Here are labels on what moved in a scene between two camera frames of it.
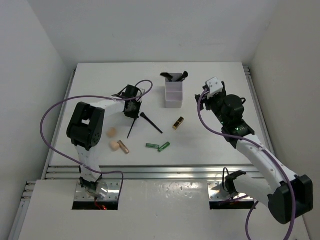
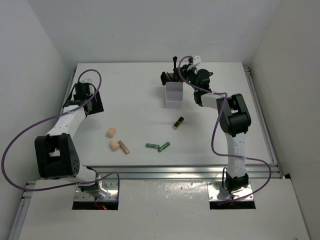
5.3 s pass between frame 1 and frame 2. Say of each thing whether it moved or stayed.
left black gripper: moved
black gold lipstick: stayed
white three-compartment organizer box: stayed
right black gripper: moved
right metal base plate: stayed
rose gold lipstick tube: stayed
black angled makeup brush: moved
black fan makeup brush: moved
